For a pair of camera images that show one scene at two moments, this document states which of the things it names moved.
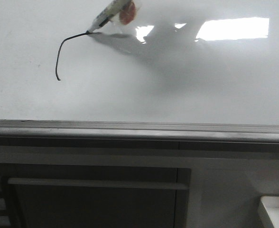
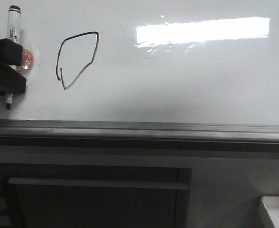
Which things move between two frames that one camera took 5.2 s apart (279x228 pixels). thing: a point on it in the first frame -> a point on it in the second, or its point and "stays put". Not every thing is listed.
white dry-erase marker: x=113 y=8 -> x=14 y=34
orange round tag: x=128 y=13 -> x=26 y=65
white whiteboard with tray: x=184 y=71 stays put
